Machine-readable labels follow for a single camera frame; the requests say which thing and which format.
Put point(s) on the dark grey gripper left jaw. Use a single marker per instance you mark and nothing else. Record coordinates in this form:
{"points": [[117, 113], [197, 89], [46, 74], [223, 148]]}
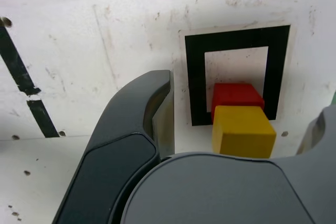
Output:
{"points": [[115, 155]]}

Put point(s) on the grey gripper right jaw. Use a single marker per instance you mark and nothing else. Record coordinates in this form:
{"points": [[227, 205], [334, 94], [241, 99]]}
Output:
{"points": [[223, 195]]}

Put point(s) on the yellow cube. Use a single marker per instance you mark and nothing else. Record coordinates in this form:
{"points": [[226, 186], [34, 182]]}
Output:
{"points": [[244, 134]]}

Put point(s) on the red cube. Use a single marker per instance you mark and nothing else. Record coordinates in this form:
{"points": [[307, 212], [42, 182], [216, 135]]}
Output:
{"points": [[236, 94]]}

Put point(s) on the green cube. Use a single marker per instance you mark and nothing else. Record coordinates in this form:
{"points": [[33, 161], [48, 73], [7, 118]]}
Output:
{"points": [[334, 98]]}

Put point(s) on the black tape square outline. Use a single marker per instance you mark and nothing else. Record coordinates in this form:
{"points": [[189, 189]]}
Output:
{"points": [[194, 77]]}

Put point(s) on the black tape strip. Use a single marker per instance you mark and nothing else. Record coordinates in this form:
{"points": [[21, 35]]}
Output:
{"points": [[13, 58]]}

